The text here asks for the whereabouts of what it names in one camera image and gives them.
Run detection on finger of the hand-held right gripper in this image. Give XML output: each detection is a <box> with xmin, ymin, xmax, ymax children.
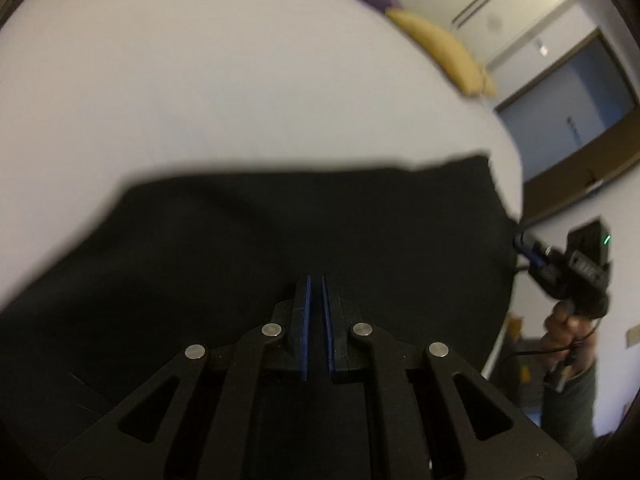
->
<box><xmin>513</xmin><ymin>231</ymin><xmax>554</xmax><ymax>267</ymax></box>

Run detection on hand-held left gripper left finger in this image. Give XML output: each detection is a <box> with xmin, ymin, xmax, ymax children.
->
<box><xmin>47</xmin><ymin>274</ymin><xmax>313</xmax><ymax>480</ymax></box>

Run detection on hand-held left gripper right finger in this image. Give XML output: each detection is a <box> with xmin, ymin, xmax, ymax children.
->
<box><xmin>320</xmin><ymin>273</ymin><xmax>579</xmax><ymax>480</ymax></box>

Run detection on black pants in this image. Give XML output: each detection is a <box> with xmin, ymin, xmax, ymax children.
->
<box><xmin>0</xmin><ymin>154</ymin><xmax>525</xmax><ymax>480</ymax></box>

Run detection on person's right forearm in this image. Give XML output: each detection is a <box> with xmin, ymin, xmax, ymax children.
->
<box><xmin>541</xmin><ymin>360</ymin><xmax>602</xmax><ymax>463</ymax></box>

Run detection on person's right hand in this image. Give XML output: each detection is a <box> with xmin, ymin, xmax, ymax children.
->
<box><xmin>542</xmin><ymin>299</ymin><xmax>601</xmax><ymax>382</ymax></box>

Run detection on dark furniture with yellow items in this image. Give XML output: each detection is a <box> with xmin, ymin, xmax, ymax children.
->
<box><xmin>492</xmin><ymin>313</ymin><xmax>547</xmax><ymax>423</ymax></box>

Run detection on wooden framed window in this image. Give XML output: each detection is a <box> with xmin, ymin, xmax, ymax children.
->
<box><xmin>494</xmin><ymin>29</ymin><xmax>640</xmax><ymax>225</ymax></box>

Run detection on yellow pillow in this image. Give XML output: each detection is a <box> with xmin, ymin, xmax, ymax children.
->
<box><xmin>385</xmin><ymin>8</ymin><xmax>498</xmax><ymax>98</ymax></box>

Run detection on white bed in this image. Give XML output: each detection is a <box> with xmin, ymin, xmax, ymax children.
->
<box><xmin>0</xmin><ymin>0</ymin><xmax>525</xmax><ymax>311</ymax></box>

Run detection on black cable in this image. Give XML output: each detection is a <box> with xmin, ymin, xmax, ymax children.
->
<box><xmin>481</xmin><ymin>310</ymin><xmax>601</xmax><ymax>386</ymax></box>

